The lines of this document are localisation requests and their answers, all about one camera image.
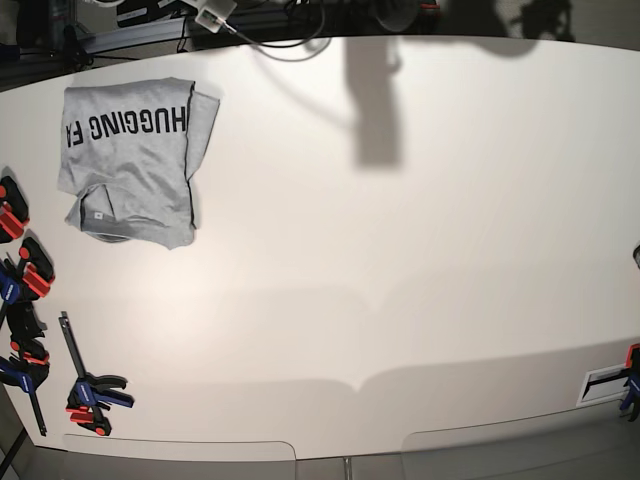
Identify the grey T-shirt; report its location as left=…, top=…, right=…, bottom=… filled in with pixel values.
left=57, top=78, right=220, bottom=250

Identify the red black clamp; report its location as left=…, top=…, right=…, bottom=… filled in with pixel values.
left=18, top=237, right=55, bottom=301
left=1, top=175, right=30, bottom=244

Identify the blue bar clamp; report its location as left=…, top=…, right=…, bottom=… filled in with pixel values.
left=59, top=311, right=135, bottom=437

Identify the red black clamp upper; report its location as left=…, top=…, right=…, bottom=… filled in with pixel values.
left=1, top=175, right=30, bottom=244

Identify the blue black clamp left edge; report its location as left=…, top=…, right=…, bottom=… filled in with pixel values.
left=0, top=257, right=24, bottom=323

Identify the black clamp lower left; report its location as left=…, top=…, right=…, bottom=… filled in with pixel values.
left=1, top=302, right=50, bottom=437

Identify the white label sticker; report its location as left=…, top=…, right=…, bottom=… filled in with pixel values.
left=576, top=365, right=628, bottom=407

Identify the blue clamp right edge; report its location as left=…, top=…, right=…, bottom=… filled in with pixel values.
left=619, top=344, right=640, bottom=422

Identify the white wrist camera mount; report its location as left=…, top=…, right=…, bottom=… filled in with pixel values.
left=184, top=0, right=237, bottom=34

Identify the long aluminium frame rail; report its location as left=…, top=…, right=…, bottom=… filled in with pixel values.
left=78, top=17, right=204, bottom=54

